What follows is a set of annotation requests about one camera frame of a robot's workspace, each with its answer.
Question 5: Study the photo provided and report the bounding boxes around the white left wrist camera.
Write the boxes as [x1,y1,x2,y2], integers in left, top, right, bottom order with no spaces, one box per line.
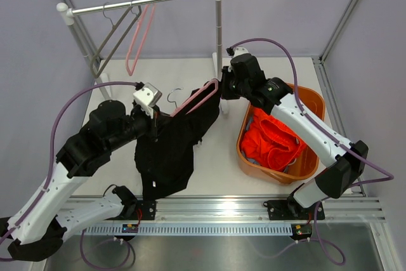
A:
[133,82,162,119]

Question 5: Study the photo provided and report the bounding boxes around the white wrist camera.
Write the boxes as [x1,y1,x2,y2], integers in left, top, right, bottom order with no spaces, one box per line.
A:
[226,46,249,60]
[133,82,162,119]

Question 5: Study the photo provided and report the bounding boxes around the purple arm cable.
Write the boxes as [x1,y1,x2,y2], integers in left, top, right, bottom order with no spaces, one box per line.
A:
[231,37,395,186]
[0,81,140,261]

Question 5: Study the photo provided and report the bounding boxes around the orange shorts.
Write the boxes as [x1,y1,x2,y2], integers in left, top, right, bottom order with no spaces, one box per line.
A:
[240,107,307,173]

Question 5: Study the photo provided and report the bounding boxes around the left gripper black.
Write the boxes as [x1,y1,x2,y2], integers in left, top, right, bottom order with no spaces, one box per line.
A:
[105,105,173,153]

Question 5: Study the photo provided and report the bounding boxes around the light blue shorts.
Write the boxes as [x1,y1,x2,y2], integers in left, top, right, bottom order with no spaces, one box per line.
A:
[246,117,301,175]

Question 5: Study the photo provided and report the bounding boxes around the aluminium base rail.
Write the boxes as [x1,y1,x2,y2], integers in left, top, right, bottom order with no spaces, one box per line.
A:
[155,195,386,223]

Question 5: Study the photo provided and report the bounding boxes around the black shorts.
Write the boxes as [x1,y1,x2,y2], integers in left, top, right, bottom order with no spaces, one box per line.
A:
[134,90,221,201]

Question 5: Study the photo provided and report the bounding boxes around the pink hanger with black shorts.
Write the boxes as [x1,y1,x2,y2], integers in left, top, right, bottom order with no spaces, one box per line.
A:
[170,79,219,117]

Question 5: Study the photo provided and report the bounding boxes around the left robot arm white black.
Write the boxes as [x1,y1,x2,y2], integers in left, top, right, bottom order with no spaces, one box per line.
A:
[1,100,160,261]

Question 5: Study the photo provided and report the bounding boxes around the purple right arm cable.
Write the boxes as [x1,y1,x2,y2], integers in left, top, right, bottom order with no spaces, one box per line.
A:
[231,37,395,186]

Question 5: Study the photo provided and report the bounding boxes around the white slotted cable duct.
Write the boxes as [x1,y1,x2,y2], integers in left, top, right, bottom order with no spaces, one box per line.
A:
[86,223,293,236]

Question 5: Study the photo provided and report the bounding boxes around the orange plastic basket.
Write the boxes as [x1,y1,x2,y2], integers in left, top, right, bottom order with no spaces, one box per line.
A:
[236,86,325,185]

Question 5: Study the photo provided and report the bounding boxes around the pink hanger with orange shorts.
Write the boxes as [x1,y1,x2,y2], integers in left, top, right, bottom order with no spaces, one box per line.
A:
[125,0,157,77]

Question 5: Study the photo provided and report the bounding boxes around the silver white clothes rack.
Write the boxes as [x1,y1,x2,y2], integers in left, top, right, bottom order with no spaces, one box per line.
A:
[56,0,230,119]

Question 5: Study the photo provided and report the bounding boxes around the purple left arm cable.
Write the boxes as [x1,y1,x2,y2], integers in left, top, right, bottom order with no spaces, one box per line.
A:
[0,81,140,261]

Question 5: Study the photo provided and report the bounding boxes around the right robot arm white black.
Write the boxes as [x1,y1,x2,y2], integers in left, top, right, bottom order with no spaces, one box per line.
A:
[221,53,369,218]

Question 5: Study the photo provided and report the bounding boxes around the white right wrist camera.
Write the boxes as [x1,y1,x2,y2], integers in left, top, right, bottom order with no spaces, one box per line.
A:
[226,46,249,60]

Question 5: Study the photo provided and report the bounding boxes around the grey clothes hanger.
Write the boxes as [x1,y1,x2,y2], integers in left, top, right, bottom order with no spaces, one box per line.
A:
[90,1,143,79]

